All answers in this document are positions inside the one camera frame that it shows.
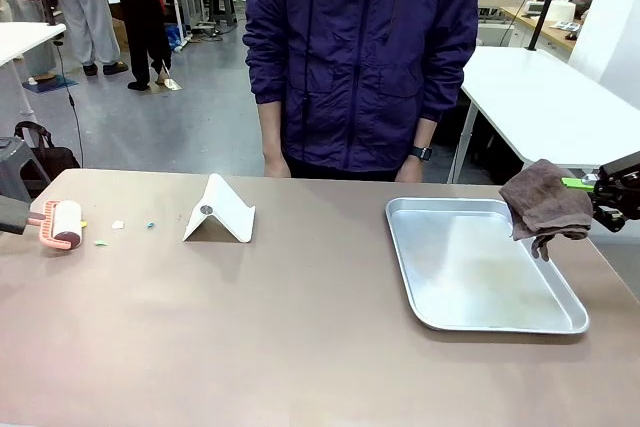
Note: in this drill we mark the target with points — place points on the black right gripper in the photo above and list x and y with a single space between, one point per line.
622 187

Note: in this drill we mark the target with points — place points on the brown towel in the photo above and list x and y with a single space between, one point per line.
550 202

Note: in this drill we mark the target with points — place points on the pink white lint roller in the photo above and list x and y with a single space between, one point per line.
62 224

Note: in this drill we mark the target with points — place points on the person's left forearm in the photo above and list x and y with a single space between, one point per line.
426 133

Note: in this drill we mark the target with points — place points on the person's right forearm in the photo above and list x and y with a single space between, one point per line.
270 129

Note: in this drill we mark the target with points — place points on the person's left hand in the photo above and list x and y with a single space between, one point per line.
409 171

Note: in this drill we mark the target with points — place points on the person's right hand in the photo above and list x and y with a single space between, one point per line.
276 168

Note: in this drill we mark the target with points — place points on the large white table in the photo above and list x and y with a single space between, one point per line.
545 97

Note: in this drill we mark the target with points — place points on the silver metal tray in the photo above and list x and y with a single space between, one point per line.
475 267

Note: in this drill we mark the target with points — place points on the black wristwatch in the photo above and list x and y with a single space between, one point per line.
421 153

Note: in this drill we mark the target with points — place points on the wooden workbench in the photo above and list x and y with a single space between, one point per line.
537 22

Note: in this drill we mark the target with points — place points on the person in purple jacket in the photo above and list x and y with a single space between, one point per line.
360 57

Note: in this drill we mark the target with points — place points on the white folded roller stand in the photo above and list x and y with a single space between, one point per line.
225 212

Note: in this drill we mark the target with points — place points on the blue plastic bag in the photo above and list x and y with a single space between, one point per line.
172 38

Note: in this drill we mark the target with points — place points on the white paper scrap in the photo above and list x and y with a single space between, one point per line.
117 224

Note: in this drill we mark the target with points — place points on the bystander in white coat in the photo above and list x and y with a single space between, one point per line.
142 12

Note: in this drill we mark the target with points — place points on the bystander in grey trousers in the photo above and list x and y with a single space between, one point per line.
85 7

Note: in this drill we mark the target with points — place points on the dark brown handbag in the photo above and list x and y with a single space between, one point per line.
50 159

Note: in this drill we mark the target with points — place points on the blue floor mat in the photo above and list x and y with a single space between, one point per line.
50 83

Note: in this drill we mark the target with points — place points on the grey plastic stool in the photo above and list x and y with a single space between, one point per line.
17 167

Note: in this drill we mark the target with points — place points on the small white side table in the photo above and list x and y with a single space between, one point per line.
25 39

